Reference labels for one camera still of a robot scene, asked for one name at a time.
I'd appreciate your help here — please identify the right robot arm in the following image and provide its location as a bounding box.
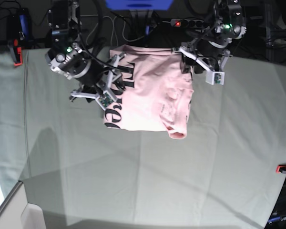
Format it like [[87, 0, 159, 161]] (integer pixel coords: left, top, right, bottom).
[[45, 0, 129, 110]]

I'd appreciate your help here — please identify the black power strip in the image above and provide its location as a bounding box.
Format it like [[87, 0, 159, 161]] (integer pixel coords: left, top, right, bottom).
[[170, 19, 209, 30]]

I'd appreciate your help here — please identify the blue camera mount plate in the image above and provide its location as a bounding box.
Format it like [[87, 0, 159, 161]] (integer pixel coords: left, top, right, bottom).
[[105, 0, 173, 10]]

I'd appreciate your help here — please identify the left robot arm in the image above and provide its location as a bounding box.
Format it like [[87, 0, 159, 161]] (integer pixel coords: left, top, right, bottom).
[[171, 0, 246, 85]]

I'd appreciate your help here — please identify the pink printed t-shirt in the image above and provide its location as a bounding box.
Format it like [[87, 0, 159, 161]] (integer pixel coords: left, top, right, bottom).
[[103, 45, 194, 140]]

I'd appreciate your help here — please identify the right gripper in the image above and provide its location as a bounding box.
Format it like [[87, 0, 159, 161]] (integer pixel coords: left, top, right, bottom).
[[69, 55, 125, 111]]

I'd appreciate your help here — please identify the white bin bottom left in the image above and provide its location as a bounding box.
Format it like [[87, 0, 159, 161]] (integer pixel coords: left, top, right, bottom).
[[0, 181, 46, 229]]

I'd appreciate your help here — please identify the white coiled cable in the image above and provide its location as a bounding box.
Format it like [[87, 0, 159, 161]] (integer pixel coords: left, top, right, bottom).
[[86, 15, 120, 46]]

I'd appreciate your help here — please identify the red clamp left corner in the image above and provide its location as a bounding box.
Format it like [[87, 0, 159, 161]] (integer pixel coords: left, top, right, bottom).
[[8, 39, 23, 66]]

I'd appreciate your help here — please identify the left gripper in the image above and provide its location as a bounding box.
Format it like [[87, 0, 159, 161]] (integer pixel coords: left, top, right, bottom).
[[172, 42, 232, 85]]

